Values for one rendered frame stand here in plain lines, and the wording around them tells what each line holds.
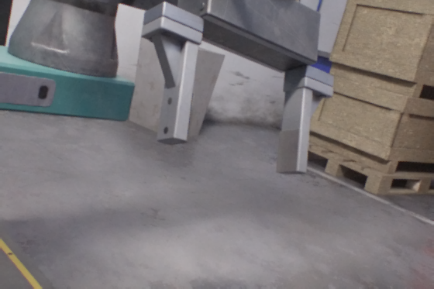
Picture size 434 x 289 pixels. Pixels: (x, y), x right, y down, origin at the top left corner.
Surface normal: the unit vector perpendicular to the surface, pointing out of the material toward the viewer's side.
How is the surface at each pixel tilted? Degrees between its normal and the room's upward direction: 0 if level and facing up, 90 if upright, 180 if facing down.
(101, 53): 72
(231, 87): 90
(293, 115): 83
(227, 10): 67
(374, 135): 90
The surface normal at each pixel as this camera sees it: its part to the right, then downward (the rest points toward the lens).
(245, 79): 0.68, 0.30
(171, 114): -0.77, -0.22
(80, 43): 0.47, -0.03
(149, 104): -0.63, 0.04
